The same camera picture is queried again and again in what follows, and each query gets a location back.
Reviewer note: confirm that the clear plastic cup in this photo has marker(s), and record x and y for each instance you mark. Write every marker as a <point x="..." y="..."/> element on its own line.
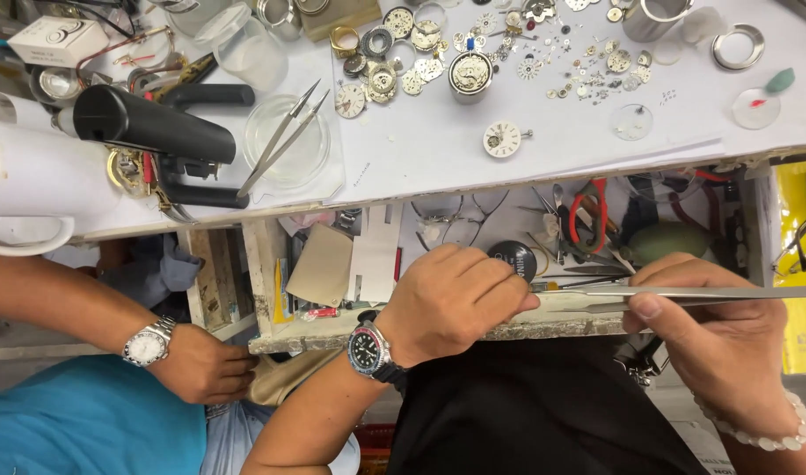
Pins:
<point x="251" y="56"/>

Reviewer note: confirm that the small wooden side drawer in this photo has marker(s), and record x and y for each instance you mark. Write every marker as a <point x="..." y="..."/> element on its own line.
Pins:
<point x="218" y="280"/>

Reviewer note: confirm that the small glass dish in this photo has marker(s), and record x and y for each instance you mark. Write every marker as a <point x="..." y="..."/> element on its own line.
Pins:
<point x="56" y="84"/>

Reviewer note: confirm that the white folded paper card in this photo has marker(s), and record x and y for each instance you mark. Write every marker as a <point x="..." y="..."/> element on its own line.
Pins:
<point x="376" y="254"/>

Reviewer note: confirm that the pile of watch movements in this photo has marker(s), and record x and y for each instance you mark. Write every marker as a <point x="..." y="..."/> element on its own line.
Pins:
<point x="396" y="59"/>

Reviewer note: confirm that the clear glass petri dish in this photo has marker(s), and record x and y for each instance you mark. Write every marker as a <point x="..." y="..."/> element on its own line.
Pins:
<point x="310" y="158"/>

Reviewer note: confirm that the small white cardboard box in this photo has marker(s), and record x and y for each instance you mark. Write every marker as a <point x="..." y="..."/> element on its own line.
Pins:
<point x="56" y="41"/>

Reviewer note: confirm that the pointed steel tweezers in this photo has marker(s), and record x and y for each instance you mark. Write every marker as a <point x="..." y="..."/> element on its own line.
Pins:
<point x="281" y="142"/>

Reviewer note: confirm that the silver wristwatch white dial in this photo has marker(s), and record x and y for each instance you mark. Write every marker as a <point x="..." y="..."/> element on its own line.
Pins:
<point x="147" y="346"/>

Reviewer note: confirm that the grey cloth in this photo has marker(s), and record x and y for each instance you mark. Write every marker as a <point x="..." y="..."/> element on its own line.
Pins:
<point x="159" y="267"/>

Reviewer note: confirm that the round black lid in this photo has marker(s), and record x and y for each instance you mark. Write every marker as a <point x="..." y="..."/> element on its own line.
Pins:
<point x="508" y="257"/>

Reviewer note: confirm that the yellow plastic bag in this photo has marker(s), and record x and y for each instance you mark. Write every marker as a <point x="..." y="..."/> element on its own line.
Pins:
<point x="802" y="330"/>

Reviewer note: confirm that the green rubber lump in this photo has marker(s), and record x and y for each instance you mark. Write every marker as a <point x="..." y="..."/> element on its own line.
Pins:
<point x="780" y="80"/>

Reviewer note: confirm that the watch movement in metal holder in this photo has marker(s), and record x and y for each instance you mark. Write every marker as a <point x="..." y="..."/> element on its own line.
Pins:
<point x="471" y="74"/>

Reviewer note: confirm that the white paper sheet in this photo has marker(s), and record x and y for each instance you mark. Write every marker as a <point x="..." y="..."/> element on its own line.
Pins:
<point x="574" y="152"/>

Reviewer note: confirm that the person's left hand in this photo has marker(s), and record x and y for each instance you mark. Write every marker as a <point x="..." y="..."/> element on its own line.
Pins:
<point x="442" y="303"/>

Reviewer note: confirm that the black frame eyeglasses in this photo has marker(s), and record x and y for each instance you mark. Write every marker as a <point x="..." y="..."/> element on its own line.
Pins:
<point x="798" y="247"/>

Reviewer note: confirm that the green rubber blower bulb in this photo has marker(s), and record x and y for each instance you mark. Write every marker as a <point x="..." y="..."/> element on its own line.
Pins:
<point x="670" y="241"/>

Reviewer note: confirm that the person's black clothing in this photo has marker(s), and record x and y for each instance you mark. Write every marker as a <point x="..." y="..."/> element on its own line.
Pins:
<point x="528" y="415"/>

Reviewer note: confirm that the heap of metal hand tools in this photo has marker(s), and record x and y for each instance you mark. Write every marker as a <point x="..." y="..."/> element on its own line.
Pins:
<point x="567" y="254"/>

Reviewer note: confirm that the small white watch dial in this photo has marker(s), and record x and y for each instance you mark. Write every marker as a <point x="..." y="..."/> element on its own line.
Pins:
<point x="350" y="101"/>

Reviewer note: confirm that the clear watch crystal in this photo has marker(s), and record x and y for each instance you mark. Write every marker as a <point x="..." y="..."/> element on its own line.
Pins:
<point x="630" y="123"/>

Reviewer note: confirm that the beige bag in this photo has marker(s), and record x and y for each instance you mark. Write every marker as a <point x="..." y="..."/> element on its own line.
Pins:
<point x="284" y="379"/>

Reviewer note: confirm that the watch crystal with red hand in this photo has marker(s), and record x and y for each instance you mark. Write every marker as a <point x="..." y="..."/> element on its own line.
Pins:
<point x="756" y="109"/>

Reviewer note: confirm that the red plastic crate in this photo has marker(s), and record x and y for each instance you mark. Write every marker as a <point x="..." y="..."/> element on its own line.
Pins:
<point x="375" y="452"/>

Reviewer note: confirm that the scatter of tiny watch parts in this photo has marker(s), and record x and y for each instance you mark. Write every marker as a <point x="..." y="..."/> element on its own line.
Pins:
<point x="574" y="66"/>

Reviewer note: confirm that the bunch of keys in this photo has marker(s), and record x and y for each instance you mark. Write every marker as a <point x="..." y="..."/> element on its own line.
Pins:
<point x="640" y="366"/>

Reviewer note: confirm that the black dive wristwatch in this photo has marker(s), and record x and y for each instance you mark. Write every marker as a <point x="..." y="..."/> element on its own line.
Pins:
<point x="366" y="348"/>

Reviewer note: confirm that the white watch dial with stem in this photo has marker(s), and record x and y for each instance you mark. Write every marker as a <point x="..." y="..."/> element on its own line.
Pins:
<point x="502" y="139"/>

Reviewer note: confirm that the long steel tweezers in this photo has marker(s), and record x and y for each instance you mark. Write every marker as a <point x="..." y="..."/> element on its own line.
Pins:
<point x="594" y="291"/>

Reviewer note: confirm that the white mug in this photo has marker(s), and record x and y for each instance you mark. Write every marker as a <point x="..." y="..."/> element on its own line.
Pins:
<point x="40" y="171"/>

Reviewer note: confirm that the small red tube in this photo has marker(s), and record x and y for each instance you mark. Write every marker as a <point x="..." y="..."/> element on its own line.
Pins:
<point x="320" y="314"/>

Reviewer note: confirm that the tan box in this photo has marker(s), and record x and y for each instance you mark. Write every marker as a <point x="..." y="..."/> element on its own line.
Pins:
<point x="340" y="16"/>

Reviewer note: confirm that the person's right hand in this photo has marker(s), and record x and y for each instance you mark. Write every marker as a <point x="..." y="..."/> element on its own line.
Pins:
<point x="726" y="343"/>

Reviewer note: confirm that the steel cylinder cup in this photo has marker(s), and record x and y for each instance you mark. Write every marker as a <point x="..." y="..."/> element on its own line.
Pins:
<point x="650" y="23"/>

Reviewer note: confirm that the worn wooden tool drawer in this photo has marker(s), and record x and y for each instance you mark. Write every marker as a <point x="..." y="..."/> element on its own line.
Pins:
<point x="264" y="310"/>

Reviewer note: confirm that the beige card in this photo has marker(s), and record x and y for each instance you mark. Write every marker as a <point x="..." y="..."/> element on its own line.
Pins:
<point x="320" y="267"/>

